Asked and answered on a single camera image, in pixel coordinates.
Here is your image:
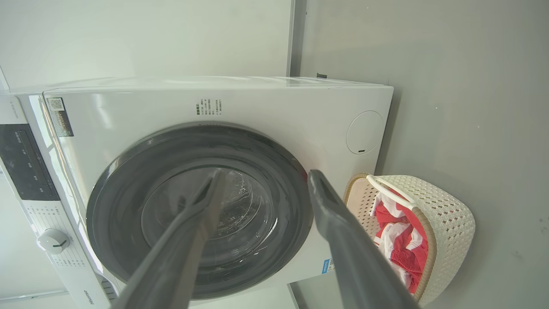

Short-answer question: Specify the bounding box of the round dark washer door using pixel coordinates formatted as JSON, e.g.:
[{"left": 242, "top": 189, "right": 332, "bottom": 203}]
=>
[{"left": 86, "top": 122, "right": 314, "bottom": 300}]

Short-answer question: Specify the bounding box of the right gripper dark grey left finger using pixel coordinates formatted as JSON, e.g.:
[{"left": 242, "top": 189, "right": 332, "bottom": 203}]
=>
[{"left": 112, "top": 167, "right": 228, "bottom": 309}]

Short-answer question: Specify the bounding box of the black washer control display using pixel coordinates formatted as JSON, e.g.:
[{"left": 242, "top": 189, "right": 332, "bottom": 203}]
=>
[{"left": 0, "top": 124, "right": 60, "bottom": 201}]

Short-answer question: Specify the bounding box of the QR code sticker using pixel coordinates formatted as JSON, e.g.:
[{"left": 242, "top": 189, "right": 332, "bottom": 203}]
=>
[{"left": 46, "top": 97, "right": 74, "bottom": 138}]

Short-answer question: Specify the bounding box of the round white filter cover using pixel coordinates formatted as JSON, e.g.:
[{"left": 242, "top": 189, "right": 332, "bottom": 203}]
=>
[{"left": 346, "top": 110, "right": 385, "bottom": 155}]

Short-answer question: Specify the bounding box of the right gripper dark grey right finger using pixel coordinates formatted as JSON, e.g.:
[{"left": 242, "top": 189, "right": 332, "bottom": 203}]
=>
[{"left": 307, "top": 169, "right": 421, "bottom": 309}]

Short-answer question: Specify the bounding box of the cream perforated laundry basket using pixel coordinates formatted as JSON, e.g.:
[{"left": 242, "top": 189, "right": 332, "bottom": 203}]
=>
[{"left": 343, "top": 173, "right": 476, "bottom": 307}]

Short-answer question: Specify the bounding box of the printed text label on washer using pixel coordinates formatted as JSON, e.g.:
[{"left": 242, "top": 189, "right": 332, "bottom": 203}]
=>
[{"left": 196, "top": 99, "right": 222, "bottom": 116}]

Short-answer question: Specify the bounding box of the white front-load washing machine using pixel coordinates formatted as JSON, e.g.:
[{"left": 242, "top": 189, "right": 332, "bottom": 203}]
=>
[{"left": 0, "top": 76, "right": 394, "bottom": 309}]

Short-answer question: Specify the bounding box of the red and white striped garment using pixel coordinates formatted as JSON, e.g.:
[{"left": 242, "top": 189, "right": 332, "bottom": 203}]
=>
[{"left": 371, "top": 192, "right": 429, "bottom": 294}]

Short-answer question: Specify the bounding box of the white washer control knob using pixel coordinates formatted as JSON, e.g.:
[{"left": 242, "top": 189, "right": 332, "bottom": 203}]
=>
[{"left": 36, "top": 228, "right": 70, "bottom": 254}]

